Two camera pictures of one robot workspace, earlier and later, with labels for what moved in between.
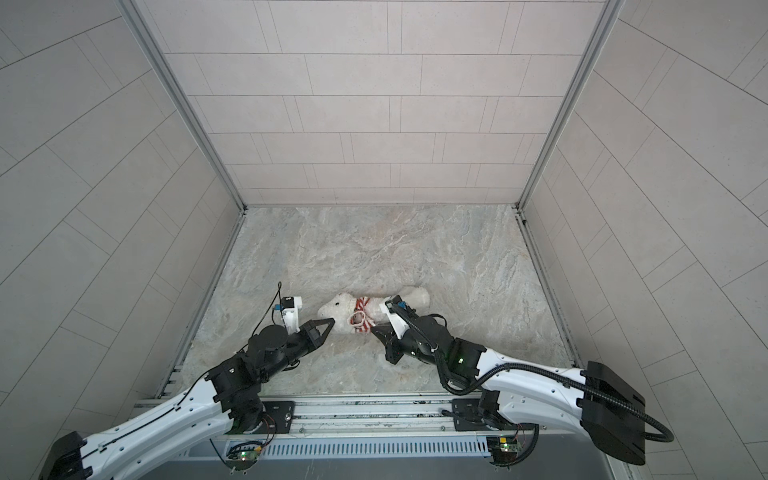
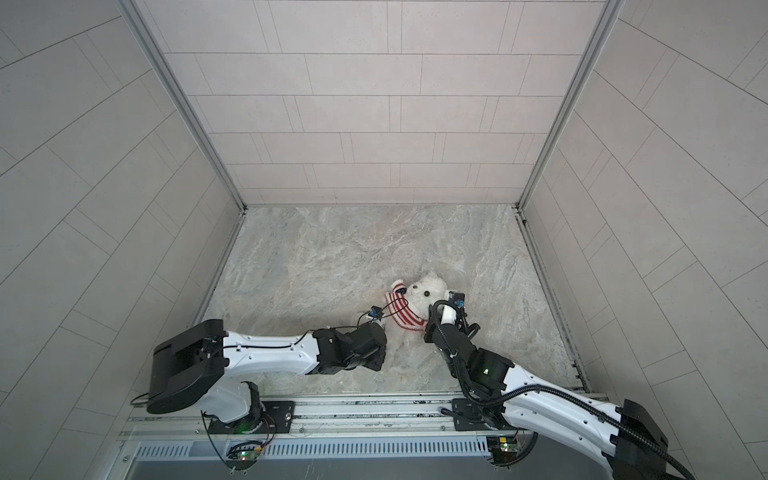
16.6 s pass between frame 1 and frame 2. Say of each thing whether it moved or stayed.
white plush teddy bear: moved
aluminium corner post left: stayed
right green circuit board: stayed
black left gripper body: moved
